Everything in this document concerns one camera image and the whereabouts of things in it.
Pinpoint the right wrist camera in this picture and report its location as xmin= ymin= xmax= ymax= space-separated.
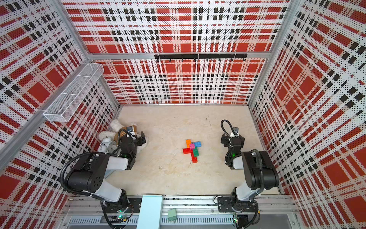
xmin=231 ymin=127 xmax=239 ymax=135

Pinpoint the white alarm clock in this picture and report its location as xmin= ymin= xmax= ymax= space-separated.
xmin=98 ymin=137 xmax=117 ymax=154

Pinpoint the orange lego brick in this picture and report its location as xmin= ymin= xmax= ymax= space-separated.
xmin=186 ymin=139 xmax=192 ymax=148

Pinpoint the red lego brick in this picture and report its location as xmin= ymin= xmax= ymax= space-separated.
xmin=183 ymin=148 xmax=193 ymax=154
xmin=191 ymin=153 xmax=198 ymax=163

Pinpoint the white wire mesh basket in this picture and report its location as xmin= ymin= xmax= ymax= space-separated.
xmin=43 ymin=63 xmax=104 ymax=123

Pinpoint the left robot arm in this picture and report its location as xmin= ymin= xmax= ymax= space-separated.
xmin=59 ymin=129 xmax=146 ymax=211

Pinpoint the blue lego brick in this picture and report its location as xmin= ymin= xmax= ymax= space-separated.
xmin=193 ymin=142 xmax=202 ymax=148

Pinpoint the black hook rail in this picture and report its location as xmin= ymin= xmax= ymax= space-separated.
xmin=154 ymin=53 xmax=248 ymax=61

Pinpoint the green lego brick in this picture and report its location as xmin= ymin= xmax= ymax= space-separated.
xmin=193 ymin=148 xmax=199 ymax=157

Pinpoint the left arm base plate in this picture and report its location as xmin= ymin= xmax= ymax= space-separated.
xmin=105 ymin=197 xmax=142 ymax=214

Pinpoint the pale green upright panel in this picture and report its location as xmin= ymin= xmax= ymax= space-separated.
xmin=136 ymin=195 xmax=164 ymax=229

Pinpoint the green terminal connector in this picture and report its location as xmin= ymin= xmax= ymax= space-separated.
xmin=168 ymin=209 xmax=177 ymax=222

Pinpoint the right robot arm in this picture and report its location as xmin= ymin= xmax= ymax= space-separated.
xmin=218 ymin=134 xmax=280 ymax=212

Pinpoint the white teddy bear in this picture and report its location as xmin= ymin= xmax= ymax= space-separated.
xmin=98 ymin=119 xmax=149 ymax=154

